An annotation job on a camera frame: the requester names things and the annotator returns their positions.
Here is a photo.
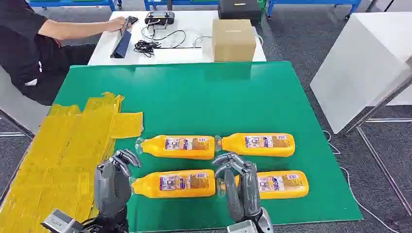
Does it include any orange juice bottle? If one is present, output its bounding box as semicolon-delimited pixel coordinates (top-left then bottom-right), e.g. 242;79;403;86
214;133;296;158
217;170;309;200
135;135;216;161
130;169;216;199

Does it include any yellow taped sheet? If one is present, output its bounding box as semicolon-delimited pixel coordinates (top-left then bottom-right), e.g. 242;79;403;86
0;92;144;233

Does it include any brown cardboard box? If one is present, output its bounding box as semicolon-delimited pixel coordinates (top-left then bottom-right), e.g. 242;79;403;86
211;18;258;63

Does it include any blue metal rack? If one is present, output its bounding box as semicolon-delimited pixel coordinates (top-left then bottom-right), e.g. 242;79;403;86
266;0;362;19
27;0;119;12
143;0;220;11

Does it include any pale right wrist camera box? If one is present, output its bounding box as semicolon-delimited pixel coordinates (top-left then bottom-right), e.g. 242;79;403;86
226;220;259;233

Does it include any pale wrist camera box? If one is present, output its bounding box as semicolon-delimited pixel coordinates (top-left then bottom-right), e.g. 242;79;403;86
41;209;85;233
226;220;259;233

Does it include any black remote controller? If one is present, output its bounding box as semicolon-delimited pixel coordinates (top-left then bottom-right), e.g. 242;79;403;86
144;11;176;27

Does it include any white panel table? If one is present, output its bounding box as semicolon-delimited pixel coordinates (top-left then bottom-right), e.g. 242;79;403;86
309;12;412;135

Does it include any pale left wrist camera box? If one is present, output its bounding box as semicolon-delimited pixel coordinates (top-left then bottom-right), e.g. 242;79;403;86
41;209;85;233

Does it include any dark blue folder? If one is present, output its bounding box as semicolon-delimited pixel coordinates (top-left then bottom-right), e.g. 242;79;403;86
110;19;133;60

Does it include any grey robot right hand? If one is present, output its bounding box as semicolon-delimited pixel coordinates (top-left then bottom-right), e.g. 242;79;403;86
212;152;263;223

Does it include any green table mat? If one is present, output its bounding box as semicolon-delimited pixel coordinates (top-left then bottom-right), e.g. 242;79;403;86
53;61;364;233

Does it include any black cable bundle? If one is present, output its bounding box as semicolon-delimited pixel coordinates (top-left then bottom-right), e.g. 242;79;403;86
134;29;188;58

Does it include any white floor cable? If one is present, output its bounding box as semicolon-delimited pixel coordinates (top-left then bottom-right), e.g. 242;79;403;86
323;130;402;233

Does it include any person's hand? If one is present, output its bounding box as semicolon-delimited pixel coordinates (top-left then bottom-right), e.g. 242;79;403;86
107;16;130;33

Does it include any person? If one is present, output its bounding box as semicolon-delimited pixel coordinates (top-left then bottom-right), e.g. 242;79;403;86
0;0;97;107

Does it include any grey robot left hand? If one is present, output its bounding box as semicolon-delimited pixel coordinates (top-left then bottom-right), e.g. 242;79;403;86
93;149;142;220

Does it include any black case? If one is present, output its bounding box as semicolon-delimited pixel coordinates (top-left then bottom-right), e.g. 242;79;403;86
217;0;263;24

